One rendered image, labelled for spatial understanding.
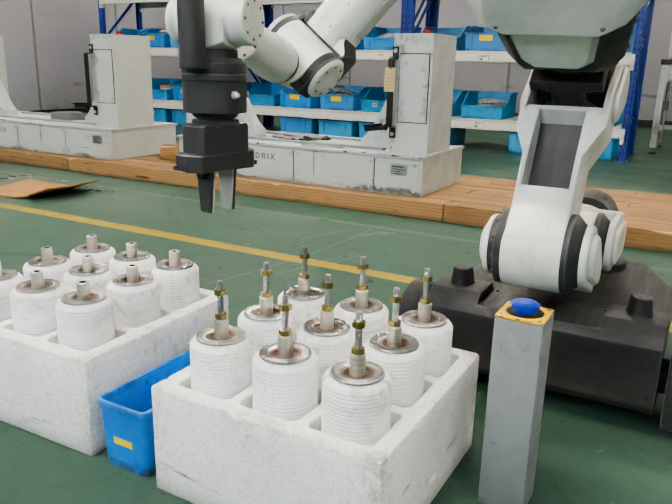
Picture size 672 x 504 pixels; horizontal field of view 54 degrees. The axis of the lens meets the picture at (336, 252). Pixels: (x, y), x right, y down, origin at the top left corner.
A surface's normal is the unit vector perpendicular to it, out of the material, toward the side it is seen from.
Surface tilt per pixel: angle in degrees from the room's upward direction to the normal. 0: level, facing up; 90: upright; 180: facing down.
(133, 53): 90
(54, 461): 0
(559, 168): 65
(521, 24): 142
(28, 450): 0
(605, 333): 46
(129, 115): 90
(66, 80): 90
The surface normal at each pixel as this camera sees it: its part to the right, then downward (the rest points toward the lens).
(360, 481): -0.50, 0.22
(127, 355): 0.88, 0.14
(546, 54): -0.35, 0.89
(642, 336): -0.33, -0.51
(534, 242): -0.43, -0.22
